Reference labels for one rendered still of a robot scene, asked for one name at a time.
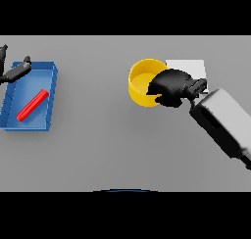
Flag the pale square measuring scale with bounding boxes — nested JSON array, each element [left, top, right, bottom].
[[165, 59, 211, 94]]

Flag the blue tray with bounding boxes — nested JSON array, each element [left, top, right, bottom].
[[0, 60, 59, 132]]

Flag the yellow bowl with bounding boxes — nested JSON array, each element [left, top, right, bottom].
[[127, 58, 171, 108]]

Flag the red beaker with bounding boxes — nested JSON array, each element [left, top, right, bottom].
[[16, 88, 50, 122]]

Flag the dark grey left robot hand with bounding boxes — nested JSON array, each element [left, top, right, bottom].
[[0, 43, 32, 85]]

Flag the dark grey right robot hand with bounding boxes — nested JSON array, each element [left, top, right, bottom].
[[145, 69, 209, 109]]

